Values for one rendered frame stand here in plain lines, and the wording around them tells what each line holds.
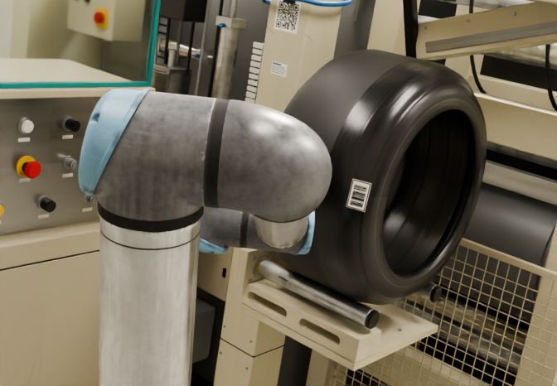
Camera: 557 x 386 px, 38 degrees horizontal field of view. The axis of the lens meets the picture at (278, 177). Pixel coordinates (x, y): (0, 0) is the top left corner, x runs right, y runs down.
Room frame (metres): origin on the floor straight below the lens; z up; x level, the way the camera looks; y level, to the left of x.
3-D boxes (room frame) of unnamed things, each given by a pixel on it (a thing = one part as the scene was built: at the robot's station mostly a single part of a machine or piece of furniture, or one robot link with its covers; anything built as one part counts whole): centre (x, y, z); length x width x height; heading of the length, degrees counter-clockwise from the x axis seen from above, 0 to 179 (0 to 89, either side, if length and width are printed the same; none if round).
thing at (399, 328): (1.88, -0.21, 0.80); 0.37 x 0.36 x 0.02; 141
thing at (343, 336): (1.77, -0.12, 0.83); 0.36 x 0.09 x 0.06; 51
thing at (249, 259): (1.99, -0.07, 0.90); 0.40 x 0.03 x 0.10; 141
